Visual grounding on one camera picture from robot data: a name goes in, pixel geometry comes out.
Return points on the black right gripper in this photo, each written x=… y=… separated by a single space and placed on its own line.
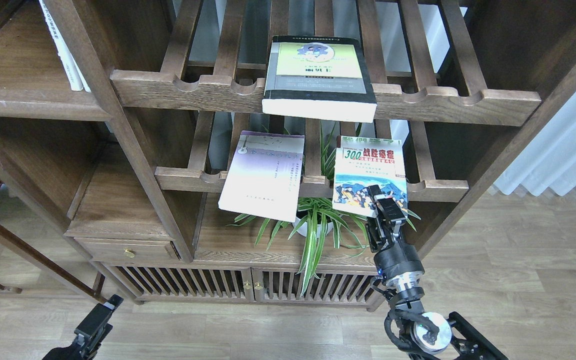
x=384 y=227

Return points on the green and black thick book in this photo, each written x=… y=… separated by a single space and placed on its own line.
x=318 y=77

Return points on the white curtain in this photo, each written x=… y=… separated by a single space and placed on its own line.
x=549 y=161

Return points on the brass drawer knob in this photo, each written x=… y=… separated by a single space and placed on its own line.
x=129 y=253

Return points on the lavender white paperback book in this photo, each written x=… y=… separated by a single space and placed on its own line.
x=264 y=176

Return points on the colourful 300 paperback book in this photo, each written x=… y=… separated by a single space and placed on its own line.
x=361 y=162

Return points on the spider plant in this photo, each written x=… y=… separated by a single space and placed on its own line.
x=315 y=218

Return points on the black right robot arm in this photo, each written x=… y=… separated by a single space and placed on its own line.
x=412 y=329

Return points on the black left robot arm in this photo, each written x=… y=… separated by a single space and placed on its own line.
x=68 y=353

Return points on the white plant pot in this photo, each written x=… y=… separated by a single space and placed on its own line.
x=301 y=225

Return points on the dark wooden bookshelf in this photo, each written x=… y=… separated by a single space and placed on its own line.
x=127 y=164

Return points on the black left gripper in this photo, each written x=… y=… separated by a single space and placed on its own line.
x=94 y=328

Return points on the wooden furniture at left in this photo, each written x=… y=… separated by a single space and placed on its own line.
x=18 y=273

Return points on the white upright book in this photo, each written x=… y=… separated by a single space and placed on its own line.
x=67 y=60
x=82 y=78

